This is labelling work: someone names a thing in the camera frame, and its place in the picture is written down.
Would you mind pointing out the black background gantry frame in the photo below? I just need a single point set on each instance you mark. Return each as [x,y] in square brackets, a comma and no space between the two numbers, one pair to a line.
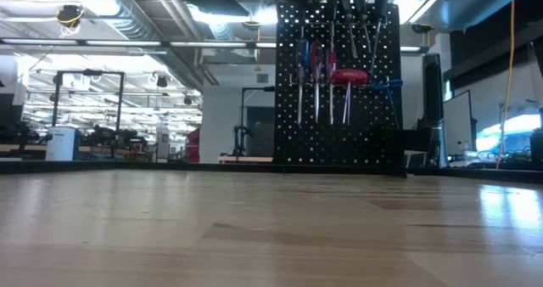
[120,108]

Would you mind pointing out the black background stand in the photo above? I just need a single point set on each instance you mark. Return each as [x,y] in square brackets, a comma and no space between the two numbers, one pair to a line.
[242,138]

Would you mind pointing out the black tall tower unit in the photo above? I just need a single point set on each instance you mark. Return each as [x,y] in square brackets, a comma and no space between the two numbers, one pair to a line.
[433,108]

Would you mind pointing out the black aluminium table frame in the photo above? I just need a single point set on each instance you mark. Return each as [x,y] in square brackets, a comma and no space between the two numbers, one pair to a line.
[85,166]

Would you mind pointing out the small black ribbed screwdriver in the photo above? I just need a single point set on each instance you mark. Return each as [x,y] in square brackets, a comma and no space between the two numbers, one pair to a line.
[302,32]

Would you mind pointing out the low wooden bench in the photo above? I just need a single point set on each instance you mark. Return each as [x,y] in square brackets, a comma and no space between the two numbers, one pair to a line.
[246,159]

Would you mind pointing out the black metal pegboard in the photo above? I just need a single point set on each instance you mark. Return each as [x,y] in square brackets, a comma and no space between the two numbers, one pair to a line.
[382,113]

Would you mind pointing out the white board panel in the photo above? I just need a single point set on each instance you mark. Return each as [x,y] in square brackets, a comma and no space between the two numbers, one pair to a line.
[458,125]

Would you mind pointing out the red cabinet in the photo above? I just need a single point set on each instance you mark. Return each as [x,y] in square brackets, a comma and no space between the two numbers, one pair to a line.
[194,147]

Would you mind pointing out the silver ceiling air duct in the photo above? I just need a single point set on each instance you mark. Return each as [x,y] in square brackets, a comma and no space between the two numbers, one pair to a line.
[136,15]

